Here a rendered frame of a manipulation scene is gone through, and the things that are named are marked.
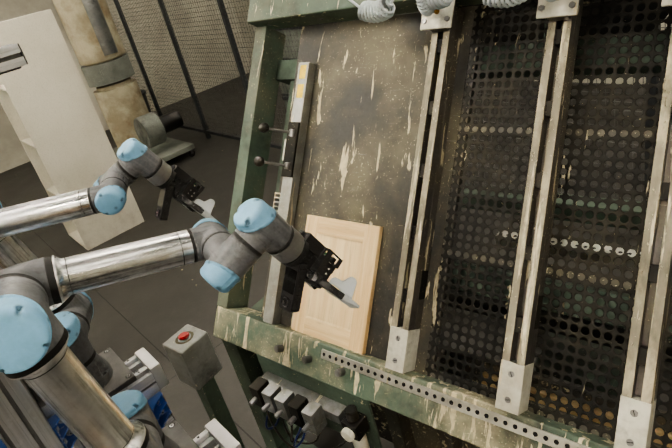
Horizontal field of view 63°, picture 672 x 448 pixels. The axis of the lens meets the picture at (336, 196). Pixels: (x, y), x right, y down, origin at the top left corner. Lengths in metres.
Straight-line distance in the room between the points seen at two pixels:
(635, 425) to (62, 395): 1.18
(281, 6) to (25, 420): 1.50
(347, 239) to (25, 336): 1.07
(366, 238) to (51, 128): 3.93
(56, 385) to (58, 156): 4.30
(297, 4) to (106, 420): 1.46
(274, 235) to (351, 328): 0.77
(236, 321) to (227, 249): 1.05
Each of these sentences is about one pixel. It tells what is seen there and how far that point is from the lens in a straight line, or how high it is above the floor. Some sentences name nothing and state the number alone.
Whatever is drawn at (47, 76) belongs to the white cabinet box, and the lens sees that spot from 5.28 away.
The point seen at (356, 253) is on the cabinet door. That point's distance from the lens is 1.79.
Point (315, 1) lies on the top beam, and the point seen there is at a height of 1.88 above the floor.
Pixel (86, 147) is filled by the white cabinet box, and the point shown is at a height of 0.89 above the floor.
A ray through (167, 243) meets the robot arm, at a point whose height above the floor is 1.59.
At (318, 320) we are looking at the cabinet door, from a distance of 1.90.
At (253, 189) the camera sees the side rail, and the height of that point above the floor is 1.27.
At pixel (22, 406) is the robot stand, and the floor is 1.32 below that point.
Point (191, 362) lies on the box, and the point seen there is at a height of 0.87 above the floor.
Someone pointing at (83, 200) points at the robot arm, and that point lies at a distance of 1.60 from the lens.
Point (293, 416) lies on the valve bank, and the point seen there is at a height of 0.73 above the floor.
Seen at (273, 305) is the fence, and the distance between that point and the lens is 2.00.
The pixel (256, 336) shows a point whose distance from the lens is 2.06.
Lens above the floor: 2.08
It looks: 25 degrees down
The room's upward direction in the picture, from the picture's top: 15 degrees counter-clockwise
